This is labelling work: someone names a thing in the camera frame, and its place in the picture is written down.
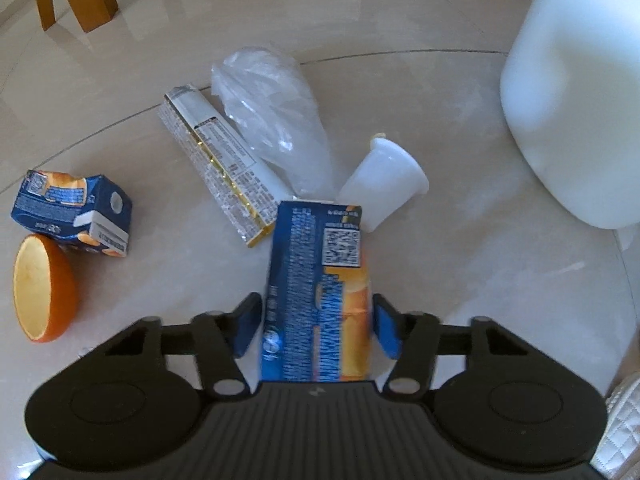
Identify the orange peel half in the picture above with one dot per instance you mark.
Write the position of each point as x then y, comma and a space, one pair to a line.
42, 290

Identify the white plastic waste bin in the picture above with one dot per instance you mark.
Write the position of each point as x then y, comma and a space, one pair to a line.
575, 110

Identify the long silver printed box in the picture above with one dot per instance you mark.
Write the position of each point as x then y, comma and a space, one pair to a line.
215, 160

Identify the small white plastic cup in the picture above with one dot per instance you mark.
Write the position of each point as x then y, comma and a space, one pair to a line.
380, 180

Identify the person's white quilted clothing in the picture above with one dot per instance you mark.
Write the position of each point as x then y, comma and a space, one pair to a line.
625, 425

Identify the blue orange juice carton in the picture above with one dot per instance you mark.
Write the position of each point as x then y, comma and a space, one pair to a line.
300, 285
65, 210

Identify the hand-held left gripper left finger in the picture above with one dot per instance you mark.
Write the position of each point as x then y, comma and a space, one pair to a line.
247, 325

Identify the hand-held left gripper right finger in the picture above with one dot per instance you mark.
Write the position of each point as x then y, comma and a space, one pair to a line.
387, 330

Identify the clear plastic bag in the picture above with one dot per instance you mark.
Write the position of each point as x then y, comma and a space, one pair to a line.
270, 105

